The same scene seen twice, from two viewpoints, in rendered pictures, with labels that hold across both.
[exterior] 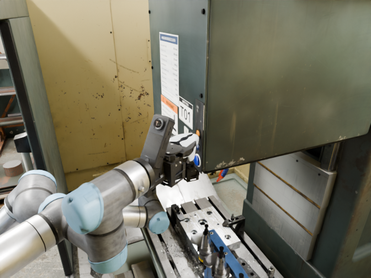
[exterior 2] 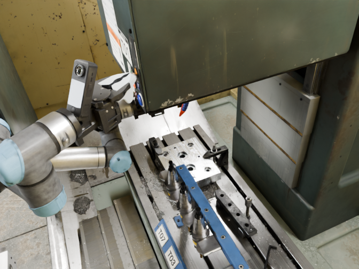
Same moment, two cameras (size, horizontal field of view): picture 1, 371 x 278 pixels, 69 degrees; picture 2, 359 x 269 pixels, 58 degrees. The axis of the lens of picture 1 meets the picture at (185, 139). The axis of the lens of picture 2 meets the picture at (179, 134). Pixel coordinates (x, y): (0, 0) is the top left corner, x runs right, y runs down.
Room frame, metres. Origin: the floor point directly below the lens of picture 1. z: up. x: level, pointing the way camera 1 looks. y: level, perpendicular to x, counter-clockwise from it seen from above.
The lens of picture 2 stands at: (-0.04, -0.17, 2.10)
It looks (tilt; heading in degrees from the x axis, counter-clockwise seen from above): 39 degrees down; 4
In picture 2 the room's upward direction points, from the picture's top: 6 degrees counter-clockwise
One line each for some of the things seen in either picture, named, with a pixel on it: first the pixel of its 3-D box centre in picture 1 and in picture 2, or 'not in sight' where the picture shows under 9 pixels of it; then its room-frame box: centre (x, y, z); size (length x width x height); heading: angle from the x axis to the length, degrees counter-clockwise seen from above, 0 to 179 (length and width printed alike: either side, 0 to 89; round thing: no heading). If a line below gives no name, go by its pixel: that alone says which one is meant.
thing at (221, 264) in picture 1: (221, 262); (184, 197); (0.65, -0.12, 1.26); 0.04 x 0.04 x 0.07
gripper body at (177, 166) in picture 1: (158, 166); (89, 113); (0.52, 0.06, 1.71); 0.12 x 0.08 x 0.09; 143
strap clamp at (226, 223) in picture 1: (233, 224); (215, 155); (1.14, -0.26, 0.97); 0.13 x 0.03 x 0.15; 113
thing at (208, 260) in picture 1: (212, 260); (179, 195); (0.70, -0.10, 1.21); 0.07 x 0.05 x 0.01; 113
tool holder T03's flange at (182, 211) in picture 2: (220, 272); (186, 206); (0.65, -0.12, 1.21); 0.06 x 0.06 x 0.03
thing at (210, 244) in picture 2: not in sight; (207, 245); (0.50, -0.18, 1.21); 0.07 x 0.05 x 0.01; 113
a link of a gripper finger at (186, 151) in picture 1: (182, 149); (114, 93); (0.56, 0.01, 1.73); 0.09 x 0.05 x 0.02; 143
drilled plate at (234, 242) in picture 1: (206, 231); (186, 164); (1.10, -0.11, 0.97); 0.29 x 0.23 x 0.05; 23
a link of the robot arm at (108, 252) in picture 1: (100, 237); (37, 186); (0.41, 0.17, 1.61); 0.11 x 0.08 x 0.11; 56
